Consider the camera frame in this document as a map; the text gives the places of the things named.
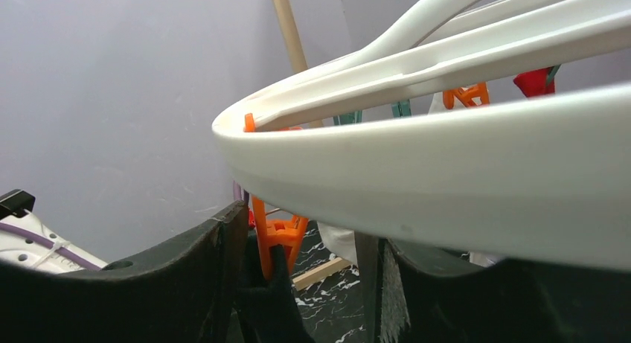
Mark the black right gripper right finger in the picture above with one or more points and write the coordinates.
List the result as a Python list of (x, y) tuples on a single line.
[(417, 293)]

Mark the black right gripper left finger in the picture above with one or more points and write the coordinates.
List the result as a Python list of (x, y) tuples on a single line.
[(181, 290)]

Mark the white round clip hanger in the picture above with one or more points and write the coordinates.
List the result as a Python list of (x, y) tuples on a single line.
[(544, 179)]

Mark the black sock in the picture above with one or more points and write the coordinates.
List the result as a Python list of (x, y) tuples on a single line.
[(268, 305)]

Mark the wooden hanger stand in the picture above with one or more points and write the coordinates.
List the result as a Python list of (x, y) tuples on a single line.
[(298, 63)]

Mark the orange clothes clip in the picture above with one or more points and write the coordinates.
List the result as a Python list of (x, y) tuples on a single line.
[(270, 233)]

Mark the red sock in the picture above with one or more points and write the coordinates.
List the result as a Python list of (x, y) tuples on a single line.
[(537, 82)]

